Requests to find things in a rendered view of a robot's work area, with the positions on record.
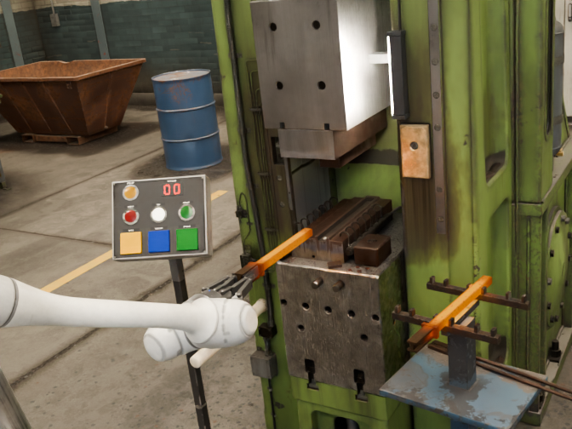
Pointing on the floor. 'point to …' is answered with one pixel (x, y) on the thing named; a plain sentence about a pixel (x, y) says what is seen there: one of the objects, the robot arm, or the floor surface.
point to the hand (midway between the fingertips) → (248, 274)
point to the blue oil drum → (187, 119)
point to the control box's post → (192, 351)
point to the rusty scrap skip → (68, 98)
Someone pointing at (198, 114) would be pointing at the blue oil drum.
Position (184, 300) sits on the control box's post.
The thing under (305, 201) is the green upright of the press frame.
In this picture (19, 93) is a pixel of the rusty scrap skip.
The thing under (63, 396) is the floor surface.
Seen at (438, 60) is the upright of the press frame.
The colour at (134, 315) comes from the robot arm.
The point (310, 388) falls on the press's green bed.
